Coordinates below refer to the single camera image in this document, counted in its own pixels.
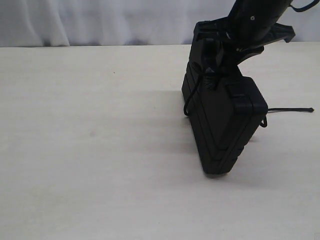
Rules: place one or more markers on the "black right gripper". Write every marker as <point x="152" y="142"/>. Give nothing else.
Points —
<point x="216" y="45"/>

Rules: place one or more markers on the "black plastic carrying case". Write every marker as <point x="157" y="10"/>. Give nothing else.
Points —
<point x="223" y="118"/>

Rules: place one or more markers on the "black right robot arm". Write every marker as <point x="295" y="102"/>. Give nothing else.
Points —
<point x="248" y="16"/>

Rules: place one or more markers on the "white backdrop curtain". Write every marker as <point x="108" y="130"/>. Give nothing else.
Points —
<point x="53" y="23"/>

